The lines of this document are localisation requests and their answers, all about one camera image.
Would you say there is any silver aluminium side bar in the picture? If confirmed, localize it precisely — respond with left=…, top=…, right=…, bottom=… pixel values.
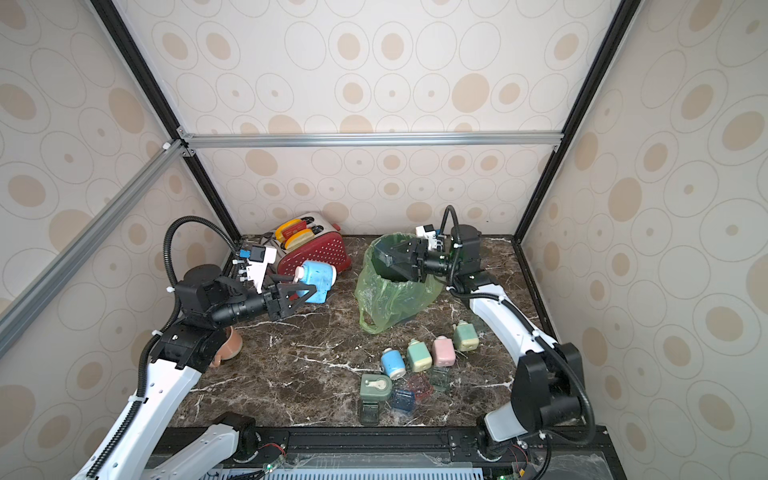
left=1, top=139, right=184, bottom=354

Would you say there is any brown tape roll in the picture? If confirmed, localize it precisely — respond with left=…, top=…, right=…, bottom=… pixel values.
left=210, top=327, right=243, bottom=368

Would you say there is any silver aluminium crossbar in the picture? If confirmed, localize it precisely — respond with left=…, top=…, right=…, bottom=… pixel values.
left=181, top=130, right=563, bottom=149

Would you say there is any clear pink shavings tray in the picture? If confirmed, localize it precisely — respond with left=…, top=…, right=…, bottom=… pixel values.
left=406, top=372, right=434, bottom=402

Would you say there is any clear blue shavings tray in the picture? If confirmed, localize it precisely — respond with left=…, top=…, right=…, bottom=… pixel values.
left=388, top=389, right=416, bottom=415

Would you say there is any light green pencil sharpener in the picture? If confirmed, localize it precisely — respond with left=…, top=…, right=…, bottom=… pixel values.
left=406, top=339, right=433, bottom=373

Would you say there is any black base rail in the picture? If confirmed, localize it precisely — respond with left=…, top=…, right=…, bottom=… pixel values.
left=222, top=426, right=626, bottom=479

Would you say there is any blue pencil sharpener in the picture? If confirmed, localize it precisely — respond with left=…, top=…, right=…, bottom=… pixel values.
left=380, top=348, right=406, bottom=381
left=294, top=260, right=337, bottom=304

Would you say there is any clear green shavings tray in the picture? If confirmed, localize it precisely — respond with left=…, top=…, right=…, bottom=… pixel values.
left=428, top=367, right=452, bottom=393

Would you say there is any mint green pencil sharpener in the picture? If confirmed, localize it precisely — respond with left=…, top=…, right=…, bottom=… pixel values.
left=453, top=321, right=480, bottom=352

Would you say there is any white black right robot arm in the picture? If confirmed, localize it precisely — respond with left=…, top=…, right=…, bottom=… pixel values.
left=373, top=207, right=597, bottom=446

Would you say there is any pink pencil sharpener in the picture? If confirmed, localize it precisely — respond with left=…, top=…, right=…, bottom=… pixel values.
left=432, top=336, right=456, bottom=368

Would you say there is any clear dark shavings tray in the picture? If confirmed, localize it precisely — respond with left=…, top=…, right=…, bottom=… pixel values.
left=358, top=400, right=381, bottom=427

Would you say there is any green plastic bin liner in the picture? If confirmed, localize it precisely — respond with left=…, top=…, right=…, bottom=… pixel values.
left=354, top=232, right=443, bottom=334

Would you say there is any red plastic basket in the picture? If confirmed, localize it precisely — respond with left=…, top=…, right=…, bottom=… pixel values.
left=266, top=231, right=352, bottom=275

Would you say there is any sage green pencil sharpener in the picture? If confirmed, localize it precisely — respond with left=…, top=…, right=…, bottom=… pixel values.
left=359, top=374, right=393, bottom=403

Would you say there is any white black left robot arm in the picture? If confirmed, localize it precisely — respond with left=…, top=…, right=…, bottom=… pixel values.
left=75, top=216, right=336, bottom=479

